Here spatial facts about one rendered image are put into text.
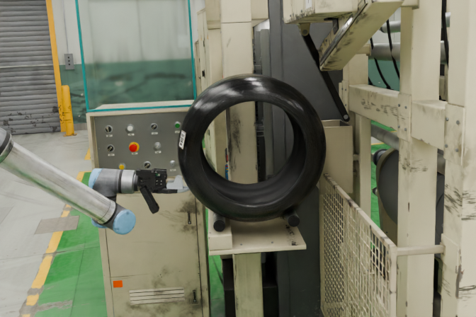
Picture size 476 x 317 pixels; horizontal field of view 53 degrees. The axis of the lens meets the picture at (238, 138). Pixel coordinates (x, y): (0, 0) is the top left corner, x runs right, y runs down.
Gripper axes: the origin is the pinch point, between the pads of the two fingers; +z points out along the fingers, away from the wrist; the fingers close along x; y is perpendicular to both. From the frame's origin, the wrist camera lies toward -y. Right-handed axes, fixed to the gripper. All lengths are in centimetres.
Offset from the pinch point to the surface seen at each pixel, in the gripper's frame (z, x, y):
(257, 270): 34, 27, -44
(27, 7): -368, 842, 114
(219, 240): 13.6, -10.6, -15.8
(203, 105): 4.4, -9.7, 34.7
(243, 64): 20, 26, 49
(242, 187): 22.8, 15.2, -2.0
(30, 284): -109, 138, -115
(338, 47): 51, -11, 59
